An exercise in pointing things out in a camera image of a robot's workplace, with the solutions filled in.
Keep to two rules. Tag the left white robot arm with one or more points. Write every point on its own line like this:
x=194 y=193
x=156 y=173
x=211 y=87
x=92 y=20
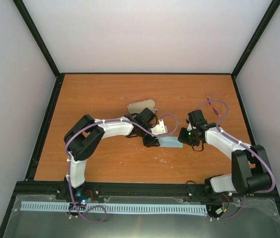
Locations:
x=84 y=137

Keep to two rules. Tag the light blue slotted cable duct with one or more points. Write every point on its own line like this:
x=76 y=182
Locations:
x=115 y=208

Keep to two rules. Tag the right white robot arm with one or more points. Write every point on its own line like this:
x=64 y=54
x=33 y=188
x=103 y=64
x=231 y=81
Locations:
x=250 y=169

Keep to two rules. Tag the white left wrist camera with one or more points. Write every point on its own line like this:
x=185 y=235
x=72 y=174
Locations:
x=160 y=128

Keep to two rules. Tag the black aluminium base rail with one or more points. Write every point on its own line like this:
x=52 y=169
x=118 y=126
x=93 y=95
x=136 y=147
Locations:
x=97 y=191

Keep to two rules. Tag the flag print glasses case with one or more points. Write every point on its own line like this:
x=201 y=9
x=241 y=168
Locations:
x=138 y=107

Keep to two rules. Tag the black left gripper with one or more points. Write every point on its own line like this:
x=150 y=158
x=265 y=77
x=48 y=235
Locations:
x=151 y=142

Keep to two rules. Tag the pink transparent sunglasses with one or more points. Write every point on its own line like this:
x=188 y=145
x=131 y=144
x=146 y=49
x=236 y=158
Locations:
x=217 y=107

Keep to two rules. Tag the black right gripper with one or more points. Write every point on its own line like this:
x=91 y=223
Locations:
x=182 y=139

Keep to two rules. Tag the light blue cleaning cloth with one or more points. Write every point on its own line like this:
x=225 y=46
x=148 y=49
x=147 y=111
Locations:
x=170 y=142

